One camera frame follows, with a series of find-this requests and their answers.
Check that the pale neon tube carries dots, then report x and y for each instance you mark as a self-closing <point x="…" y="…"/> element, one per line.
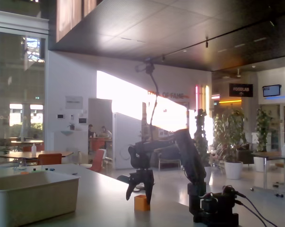
<point x="207" y="99"/>

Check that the seated person light top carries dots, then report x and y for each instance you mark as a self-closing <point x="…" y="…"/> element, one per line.
<point x="106" y="132"/>

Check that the black foodlab sign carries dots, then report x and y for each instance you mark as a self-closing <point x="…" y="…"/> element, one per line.
<point x="240" y="89"/>

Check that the pink neon tube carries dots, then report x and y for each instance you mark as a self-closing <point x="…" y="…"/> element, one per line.
<point x="196" y="97"/>

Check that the black gooseneck clamp mount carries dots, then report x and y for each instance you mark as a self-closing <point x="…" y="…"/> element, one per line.
<point x="149" y="69"/>

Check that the dark table metal legs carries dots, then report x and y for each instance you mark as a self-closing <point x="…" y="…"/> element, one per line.
<point x="270" y="154"/>

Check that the orange cube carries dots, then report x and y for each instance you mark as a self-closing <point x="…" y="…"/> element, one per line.
<point x="140" y="203"/>

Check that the white plastic bin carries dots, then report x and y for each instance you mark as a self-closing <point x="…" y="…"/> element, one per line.
<point x="38" y="201"/>

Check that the teal perforated chair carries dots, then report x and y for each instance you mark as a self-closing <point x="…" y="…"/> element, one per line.
<point x="122" y="179"/>

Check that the seated person dark top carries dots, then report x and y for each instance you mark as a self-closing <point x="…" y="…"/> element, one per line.
<point x="90" y="130"/>

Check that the wooden cafe table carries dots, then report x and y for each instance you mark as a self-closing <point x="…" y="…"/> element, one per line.
<point x="19" y="154"/>

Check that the large leafy plant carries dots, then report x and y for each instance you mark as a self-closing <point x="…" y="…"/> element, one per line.
<point x="229" y="132"/>

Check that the white wall poster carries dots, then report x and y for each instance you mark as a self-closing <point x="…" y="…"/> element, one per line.
<point x="74" y="102"/>

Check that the small potted plant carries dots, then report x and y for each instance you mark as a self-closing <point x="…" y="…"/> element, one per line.
<point x="72" y="126"/>

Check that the white plant pot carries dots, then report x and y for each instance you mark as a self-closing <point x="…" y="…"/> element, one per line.
<point x="259" y="164"/>
<point x="233" y="170"/>

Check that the dark climbing plant column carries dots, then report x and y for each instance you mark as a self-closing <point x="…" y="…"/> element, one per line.
<point x="201" y="125"/>

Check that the tall leafy plant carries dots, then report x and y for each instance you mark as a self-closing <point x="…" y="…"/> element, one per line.
<point x="262" y="127"/>

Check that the small orange piece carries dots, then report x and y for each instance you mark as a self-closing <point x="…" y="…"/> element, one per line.
<point x="24" y="172"/>

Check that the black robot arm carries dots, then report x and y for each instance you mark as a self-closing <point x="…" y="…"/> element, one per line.
<point x="192" y="160"/>

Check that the wall monitor screen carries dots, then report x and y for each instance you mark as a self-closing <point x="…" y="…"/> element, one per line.
<point x="271" y="90"/>

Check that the dark sofa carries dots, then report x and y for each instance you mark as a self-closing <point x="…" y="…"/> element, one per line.
<point x="167" y="157"/>

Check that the black ceiling spotlight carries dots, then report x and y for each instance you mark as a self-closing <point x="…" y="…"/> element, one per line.
<point x="163" y="59"/>
<point x="206" y="43"/>

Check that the clear spray bottle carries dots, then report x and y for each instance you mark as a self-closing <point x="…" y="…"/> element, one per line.
<point x="33" y="149"/>

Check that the white open door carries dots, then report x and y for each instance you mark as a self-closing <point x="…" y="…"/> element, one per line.
<point x="124" y="137"/>

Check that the red chair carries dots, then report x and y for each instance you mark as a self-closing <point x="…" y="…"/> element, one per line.
<point x="97" y="159"/>

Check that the small green piece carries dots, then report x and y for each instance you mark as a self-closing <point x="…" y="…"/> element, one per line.
<point x="37" y="171"/>

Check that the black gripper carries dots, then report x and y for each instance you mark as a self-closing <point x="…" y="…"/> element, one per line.
<point x="141" y="178"/>

